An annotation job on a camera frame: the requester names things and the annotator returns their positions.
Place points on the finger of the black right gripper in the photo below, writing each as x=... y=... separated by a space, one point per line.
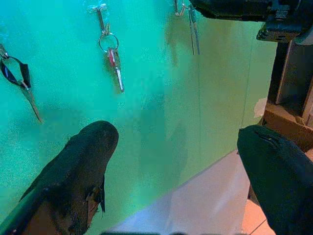
x=232 y=9

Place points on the green wall board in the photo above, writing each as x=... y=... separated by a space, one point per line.
x=159 y=98

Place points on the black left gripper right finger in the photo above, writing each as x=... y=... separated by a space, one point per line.
x=281 y=183

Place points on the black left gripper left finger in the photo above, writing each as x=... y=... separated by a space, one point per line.
x=73 y=171

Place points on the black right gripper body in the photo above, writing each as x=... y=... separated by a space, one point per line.
x=286 y=19

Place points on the brown cardboard box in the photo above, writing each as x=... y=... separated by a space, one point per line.
x=283 y=122

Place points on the clear adhesive wall hook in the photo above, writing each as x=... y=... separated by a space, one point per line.
x=176 y=7
x=100 y=18
x=3 y=51

